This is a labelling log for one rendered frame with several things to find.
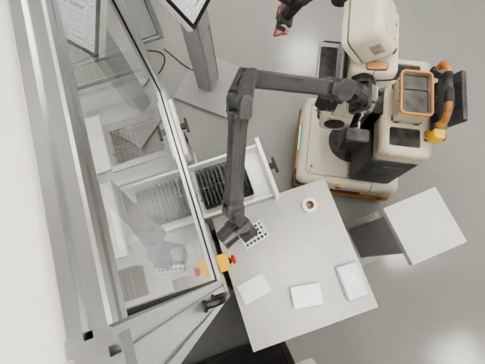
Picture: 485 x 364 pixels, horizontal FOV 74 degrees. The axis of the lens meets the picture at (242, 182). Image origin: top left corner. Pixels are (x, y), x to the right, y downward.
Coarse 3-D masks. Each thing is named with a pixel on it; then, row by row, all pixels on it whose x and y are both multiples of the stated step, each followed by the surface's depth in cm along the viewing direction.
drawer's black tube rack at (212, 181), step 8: (216, 168) 144; (224, 168) 144; (200, 176) 143; (208, 176) 143; (216, 176) 146; (224, 176) 146; (200, 184) 145; (208, 184) 145; (216, 184) 142; (224, 184) 142; (208, 192) 144; (216, 192) 144; (248, 192) 143; (208, 200) 140; (216, 200) 140; (208, 208) 143
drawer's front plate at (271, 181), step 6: (258, 144) 143; (258, 150) 143; (258, 156) 149; (264, 156) 142; (264, 162) 141; (264, 168) 144; (270, 174) 139; (270, 180) 139; (270, 186) 144; (276, 192) 137; (276, 198) 139
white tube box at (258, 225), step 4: (260, 220) 147; (252, 224) 147; (256, 224) 147; (260, 224) 150; (256, 228) 148; (260, 228) 146; (264, 228) 146; (260, 232) 149; (264, 232) 146; (256, 236) 146; (260, 236) 146; (264, 236) 146; (252, 240) 145; (256, 240) 145; (260, 240) 145; (244, 244) 145; (248, 244) 147; (252, 244) 145
